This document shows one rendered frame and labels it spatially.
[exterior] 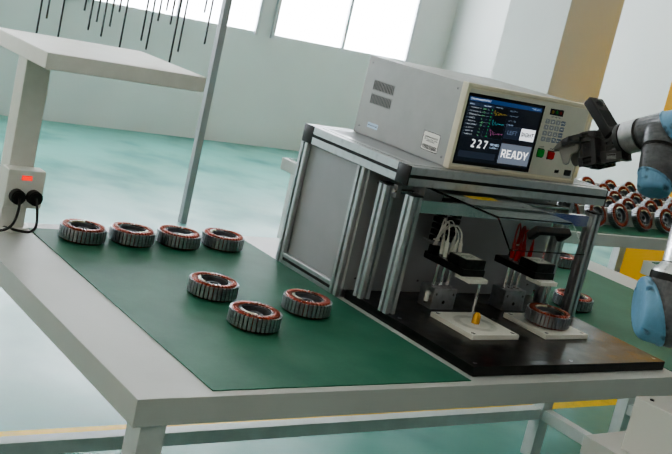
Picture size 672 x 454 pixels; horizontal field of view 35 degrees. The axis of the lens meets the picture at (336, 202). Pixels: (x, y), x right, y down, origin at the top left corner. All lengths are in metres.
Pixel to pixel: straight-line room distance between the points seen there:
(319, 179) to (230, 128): 6.86
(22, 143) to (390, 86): 0.90
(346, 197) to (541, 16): 4.17
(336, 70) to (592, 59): 3.79
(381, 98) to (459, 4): 8.04
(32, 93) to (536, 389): 1.31
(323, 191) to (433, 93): 0.37
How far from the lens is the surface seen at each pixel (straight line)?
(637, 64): 9.16
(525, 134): 2.67
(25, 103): 2.58
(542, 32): 6.63
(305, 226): 2.74
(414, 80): 2.66
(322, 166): 2.70
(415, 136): 2.63
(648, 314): 2.02
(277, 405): 1.95
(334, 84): 10.04
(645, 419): 2.10
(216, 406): 1.88
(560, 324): 2.68
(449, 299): 2.65
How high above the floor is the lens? 1.44
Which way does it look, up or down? 10 degrees down
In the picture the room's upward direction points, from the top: 13 degrees clockwise
